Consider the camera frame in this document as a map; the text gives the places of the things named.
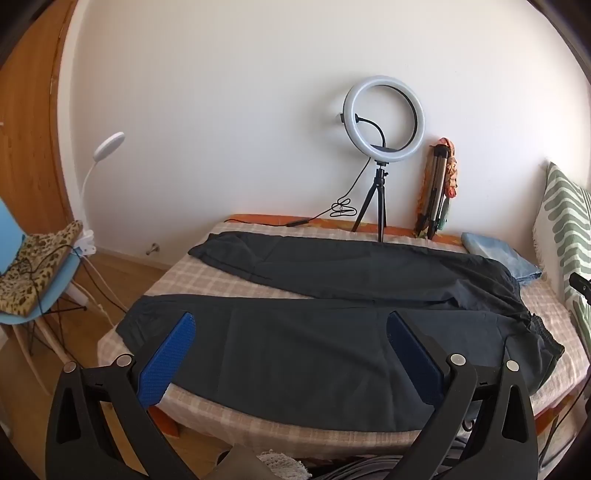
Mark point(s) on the black mini tripod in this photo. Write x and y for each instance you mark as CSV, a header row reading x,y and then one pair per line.
x,y
379,194

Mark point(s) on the wooden door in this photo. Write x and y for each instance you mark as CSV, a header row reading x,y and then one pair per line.
x,y
27,138

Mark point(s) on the light blue folded cloth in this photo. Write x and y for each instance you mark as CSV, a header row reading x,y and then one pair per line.
x,y
498,251

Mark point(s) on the leopard print cloth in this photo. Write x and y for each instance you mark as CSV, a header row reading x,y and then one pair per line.
x,y
41,258

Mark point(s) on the dark grey pants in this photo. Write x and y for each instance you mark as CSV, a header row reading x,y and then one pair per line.
x,y
300,350

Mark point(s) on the light blue chair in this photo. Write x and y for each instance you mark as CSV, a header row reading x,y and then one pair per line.
x,y
60,281

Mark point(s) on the white clip lamp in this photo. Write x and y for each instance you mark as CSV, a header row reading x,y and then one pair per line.
x,y
108,145

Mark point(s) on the folded grey stand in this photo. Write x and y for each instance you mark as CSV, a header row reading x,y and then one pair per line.
x,y
436,184

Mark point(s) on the metal door stop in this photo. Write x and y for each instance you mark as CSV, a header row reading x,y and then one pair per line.
x,y
151,248

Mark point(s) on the white knitted cloth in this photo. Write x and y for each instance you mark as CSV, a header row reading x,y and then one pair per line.
x,y
281,464

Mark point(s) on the green and white patterned pillow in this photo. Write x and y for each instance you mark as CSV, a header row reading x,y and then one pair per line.
x,y
568,217

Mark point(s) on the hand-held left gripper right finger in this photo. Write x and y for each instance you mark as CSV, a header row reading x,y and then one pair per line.
x,y
413,355

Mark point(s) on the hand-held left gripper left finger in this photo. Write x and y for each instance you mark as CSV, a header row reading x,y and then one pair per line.
x,y
168,355

